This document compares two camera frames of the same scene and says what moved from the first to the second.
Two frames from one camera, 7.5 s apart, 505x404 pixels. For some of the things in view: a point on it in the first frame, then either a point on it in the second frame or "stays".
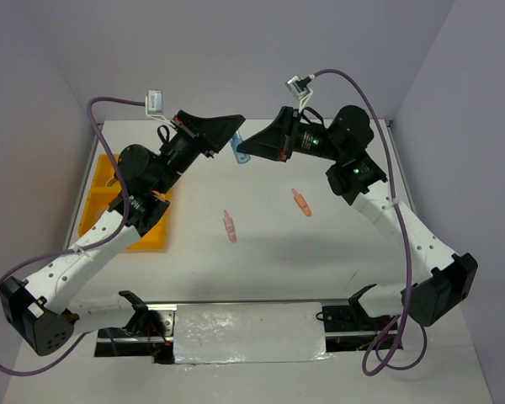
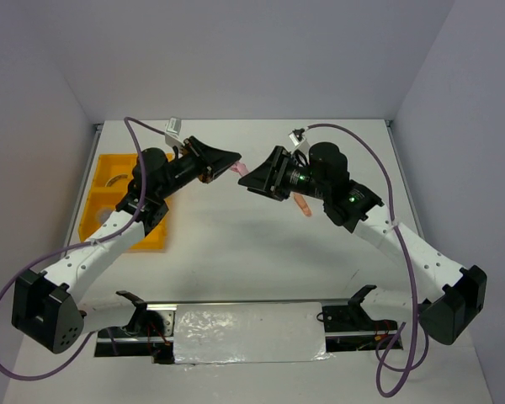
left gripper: x=208 y=136 to x=209 y=161
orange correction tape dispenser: x=302 y=203 stays
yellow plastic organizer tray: x=105 y=188 stays
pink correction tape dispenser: x=230 y=226 to x=240 y=167
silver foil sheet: x=265 y=332 stays
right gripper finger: x=273 y=140 to x=272 y=178
